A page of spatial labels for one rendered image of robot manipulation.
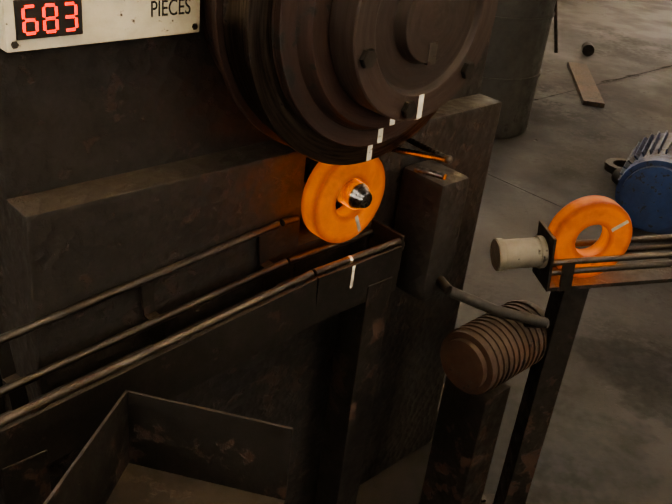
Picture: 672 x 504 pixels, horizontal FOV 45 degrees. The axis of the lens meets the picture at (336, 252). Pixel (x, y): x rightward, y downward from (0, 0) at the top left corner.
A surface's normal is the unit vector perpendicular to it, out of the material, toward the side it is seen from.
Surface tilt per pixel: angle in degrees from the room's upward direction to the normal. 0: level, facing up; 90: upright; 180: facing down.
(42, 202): 0
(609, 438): 0
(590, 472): 0
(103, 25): 90
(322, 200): 90
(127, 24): 90
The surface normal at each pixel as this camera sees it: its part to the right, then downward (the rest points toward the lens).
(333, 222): 0.69, 0.41
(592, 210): 0.18, 0.49
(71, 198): 0.11, -0.87
